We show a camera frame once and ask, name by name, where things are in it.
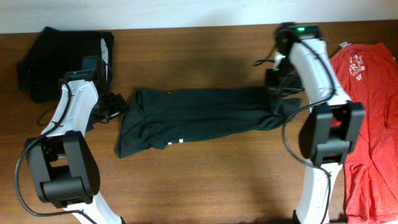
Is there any dark green Nike t-shirt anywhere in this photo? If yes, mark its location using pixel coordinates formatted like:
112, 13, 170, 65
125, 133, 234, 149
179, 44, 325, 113
115, 86, 302, 159

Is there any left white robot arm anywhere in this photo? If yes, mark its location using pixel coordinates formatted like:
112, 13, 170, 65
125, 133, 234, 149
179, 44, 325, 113
21, 56, 129, 223

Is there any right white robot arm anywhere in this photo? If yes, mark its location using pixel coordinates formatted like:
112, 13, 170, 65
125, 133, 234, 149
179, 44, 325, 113
266, 22, 365, 224

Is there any folded black clothes stack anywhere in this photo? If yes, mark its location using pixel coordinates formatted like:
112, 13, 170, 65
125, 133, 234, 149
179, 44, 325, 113
17, 27, 114, 103

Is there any white t-shirt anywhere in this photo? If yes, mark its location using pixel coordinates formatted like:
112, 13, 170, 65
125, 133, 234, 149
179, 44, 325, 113
340, 42, 351, 48

